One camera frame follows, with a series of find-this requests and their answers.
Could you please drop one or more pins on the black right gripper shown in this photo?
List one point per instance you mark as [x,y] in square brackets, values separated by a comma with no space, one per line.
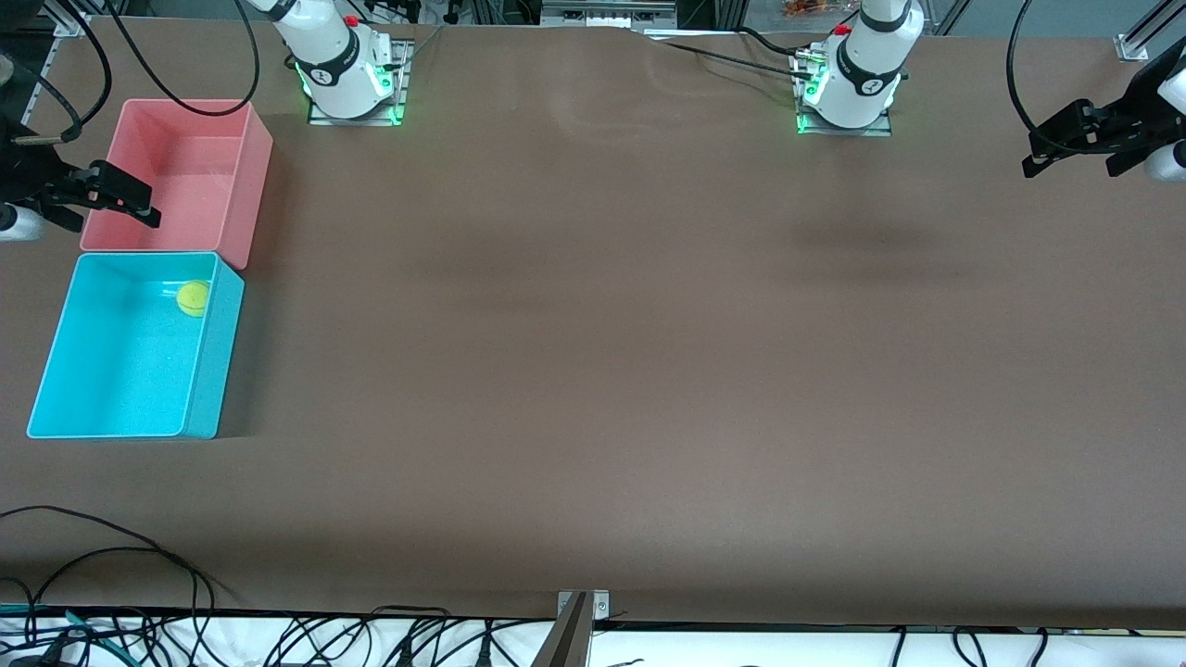
[25,172]

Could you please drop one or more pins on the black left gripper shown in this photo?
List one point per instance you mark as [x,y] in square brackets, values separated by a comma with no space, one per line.
[1131,118]

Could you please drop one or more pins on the yellow-green tennis ball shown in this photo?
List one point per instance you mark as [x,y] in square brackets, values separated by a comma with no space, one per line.
[193,298]

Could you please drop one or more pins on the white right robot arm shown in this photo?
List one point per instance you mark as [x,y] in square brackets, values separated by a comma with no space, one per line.
[329,56]

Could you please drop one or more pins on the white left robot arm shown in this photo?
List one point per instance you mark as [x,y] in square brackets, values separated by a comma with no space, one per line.
[866,65]

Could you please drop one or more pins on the pink plastic bin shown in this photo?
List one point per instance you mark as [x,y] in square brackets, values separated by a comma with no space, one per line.
[195,176]

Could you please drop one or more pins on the blue plastic bin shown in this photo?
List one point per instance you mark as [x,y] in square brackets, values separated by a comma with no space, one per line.
[130,371]

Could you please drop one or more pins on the aluminium corner profile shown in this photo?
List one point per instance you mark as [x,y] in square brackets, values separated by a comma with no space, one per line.
[65,18]
[1144,32]

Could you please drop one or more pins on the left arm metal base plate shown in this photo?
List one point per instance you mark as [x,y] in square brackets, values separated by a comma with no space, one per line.
[885,125]

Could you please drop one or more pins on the aluminium frame rail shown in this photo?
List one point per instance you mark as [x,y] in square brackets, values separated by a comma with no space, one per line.
[607,11]

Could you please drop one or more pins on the metal bracket with dark post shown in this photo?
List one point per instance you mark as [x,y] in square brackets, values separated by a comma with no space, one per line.
[574,630]

